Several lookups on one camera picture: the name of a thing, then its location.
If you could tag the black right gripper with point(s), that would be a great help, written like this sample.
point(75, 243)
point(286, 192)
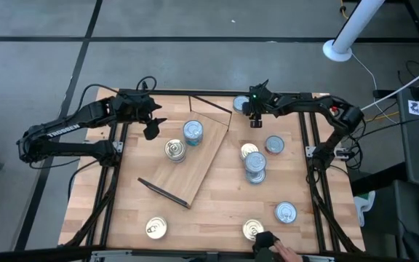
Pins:
point(264, 102)

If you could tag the white pole round base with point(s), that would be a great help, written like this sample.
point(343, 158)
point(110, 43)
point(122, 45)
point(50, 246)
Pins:
point(337, 51)

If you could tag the black rail silver brackets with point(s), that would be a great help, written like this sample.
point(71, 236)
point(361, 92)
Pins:
point(49, 253)

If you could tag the person's black glove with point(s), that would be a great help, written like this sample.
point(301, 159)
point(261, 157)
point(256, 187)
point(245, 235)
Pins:
point(266, 242)

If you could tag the person's hand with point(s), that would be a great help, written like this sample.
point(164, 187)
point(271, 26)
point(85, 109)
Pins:
point(287, 253)

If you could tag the blue pink can silver lid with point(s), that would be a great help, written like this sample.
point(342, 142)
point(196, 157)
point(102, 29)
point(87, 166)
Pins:
point(286, 212)

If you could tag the red tuna can silver lid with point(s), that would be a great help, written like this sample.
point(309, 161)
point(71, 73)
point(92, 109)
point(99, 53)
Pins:
point(274, 144)
point(255, 162)

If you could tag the blue pink can gold lid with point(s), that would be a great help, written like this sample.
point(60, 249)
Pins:
point(250, 227)
point(175, 148)
point(156, 228)
point(247, 148)

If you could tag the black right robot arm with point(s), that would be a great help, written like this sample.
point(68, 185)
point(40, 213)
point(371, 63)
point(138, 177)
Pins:
point(340, 116)

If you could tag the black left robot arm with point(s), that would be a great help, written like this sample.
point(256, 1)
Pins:
point(62, 131)

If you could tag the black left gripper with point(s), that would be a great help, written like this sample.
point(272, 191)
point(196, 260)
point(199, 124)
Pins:
point(133, 105)

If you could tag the black power strip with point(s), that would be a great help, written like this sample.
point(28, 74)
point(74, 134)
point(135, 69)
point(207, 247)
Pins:
point(384, 94)

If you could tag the white bag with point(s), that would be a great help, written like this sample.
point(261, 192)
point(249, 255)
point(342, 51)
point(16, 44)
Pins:
point(364, 205)

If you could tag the black aluminium table frame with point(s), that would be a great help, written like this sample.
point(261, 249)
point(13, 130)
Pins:
point(202, 91)

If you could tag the black desk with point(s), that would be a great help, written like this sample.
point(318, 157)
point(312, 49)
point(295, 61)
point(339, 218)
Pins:
point(409, 211)

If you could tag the wooden shelf black metal legs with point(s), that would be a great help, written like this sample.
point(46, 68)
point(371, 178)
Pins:
point(191, 171)

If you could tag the black computer mouse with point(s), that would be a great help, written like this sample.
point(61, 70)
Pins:
point(415, 247)

